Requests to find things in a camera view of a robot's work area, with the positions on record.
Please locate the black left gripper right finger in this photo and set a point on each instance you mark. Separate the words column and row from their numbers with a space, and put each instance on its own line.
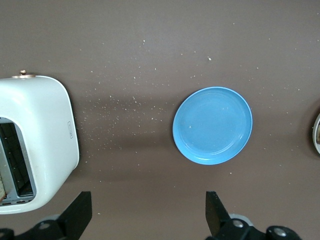
column 217, row 220

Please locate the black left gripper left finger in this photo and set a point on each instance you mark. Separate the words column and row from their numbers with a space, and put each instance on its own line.
column 72, row 217

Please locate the blue plate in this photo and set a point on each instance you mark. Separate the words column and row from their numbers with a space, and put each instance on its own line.
column 212, row 125

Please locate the beige plate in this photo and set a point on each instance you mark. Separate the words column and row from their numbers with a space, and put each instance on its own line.
column 314, row 140

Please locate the white toaster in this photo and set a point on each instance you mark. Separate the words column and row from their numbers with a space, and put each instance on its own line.
column 47, row 120

